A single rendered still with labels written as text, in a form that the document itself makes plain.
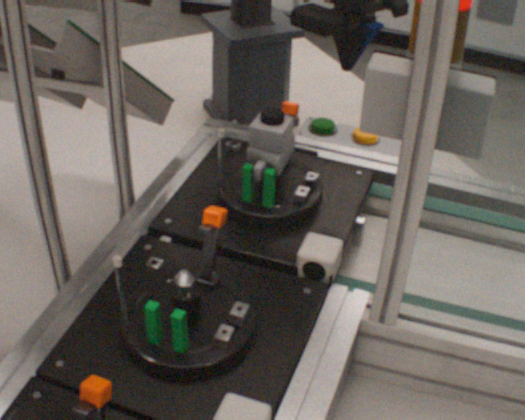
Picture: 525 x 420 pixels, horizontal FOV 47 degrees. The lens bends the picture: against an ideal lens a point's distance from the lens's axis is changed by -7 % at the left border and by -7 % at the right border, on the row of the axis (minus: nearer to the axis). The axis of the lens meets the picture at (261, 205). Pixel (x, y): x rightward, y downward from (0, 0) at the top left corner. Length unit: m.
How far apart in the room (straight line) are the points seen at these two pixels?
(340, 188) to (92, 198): 0.41
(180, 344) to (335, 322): 0.19
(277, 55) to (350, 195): 0.38
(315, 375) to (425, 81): 0.31
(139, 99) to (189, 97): 0.43
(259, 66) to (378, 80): 0.59
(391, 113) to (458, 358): 0.30
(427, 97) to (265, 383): 0.31
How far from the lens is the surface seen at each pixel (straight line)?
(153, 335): 0.64
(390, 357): 0.76
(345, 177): 0.91
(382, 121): 0.61
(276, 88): 1.19
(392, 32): 3.95
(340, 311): 0.74
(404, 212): 0.63
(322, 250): 0.75
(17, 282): 0.94
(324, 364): 0.68
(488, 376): 0.76
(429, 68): 0.56
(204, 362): 0.63
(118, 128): 0.85
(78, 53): 0.81
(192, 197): 0.86
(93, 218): 1.03
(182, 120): 1.27
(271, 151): 0.79
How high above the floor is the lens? 1.48
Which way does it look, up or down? 37 degrees down
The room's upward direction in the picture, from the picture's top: 2 degrees clockwise
